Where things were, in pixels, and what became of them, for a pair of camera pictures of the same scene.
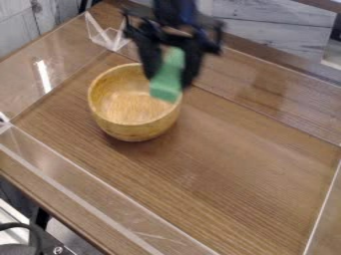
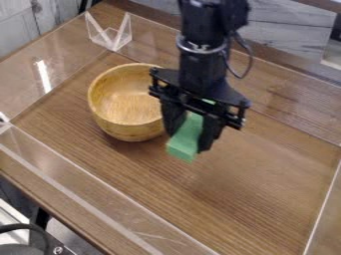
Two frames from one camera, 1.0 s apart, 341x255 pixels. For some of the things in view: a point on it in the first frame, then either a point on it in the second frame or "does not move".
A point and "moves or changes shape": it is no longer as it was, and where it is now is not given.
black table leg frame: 49,245 does not move
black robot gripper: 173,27 -> 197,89
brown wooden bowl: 127,111 does not move
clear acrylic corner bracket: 109,38 does not move
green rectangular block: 165,84 moves or changes shape
